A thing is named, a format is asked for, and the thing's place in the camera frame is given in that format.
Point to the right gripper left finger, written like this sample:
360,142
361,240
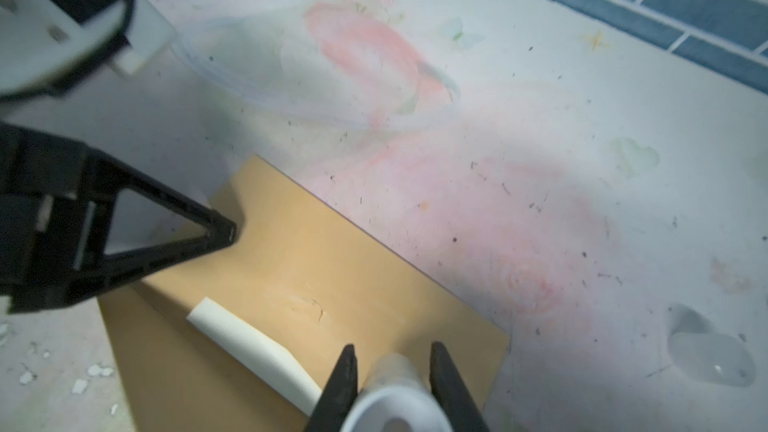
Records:
338,396

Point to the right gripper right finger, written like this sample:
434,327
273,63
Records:
451,393

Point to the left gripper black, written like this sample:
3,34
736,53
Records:
58,201

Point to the white glue stick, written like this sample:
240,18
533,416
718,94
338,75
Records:
394,398

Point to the cream letter paper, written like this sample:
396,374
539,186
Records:
263,356

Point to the brown kraft envelope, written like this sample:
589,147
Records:
306,277

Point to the clear glue stick cap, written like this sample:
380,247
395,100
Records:
704,354

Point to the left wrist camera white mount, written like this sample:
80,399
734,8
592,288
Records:
49,47

